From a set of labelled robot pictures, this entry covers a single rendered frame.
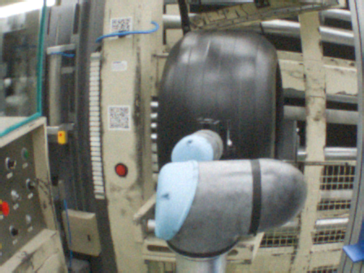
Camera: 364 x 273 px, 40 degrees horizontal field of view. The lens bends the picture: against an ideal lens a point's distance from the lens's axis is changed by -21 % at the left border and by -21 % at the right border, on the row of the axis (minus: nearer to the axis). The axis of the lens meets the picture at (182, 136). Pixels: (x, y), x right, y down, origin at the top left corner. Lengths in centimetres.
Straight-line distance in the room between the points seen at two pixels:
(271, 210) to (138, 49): 105
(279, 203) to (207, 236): 11
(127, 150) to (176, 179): 103
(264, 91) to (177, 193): 80
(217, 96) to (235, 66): 10
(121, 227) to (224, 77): 64
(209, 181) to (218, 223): 6
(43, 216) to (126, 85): 51
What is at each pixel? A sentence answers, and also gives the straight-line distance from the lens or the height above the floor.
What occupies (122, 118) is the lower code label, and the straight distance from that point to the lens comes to 184.
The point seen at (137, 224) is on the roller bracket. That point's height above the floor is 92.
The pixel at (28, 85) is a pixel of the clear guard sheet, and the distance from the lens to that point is 162.
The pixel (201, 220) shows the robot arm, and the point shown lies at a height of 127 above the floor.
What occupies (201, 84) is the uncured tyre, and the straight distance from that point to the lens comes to 159.
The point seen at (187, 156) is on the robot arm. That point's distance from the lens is 120.
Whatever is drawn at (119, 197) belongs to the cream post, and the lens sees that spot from 192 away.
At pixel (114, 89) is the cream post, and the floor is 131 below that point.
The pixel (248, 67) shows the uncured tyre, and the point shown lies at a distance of 160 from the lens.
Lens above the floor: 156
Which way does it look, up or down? 13 degrees down
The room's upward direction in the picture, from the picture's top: 1 degrees counter-clockwise
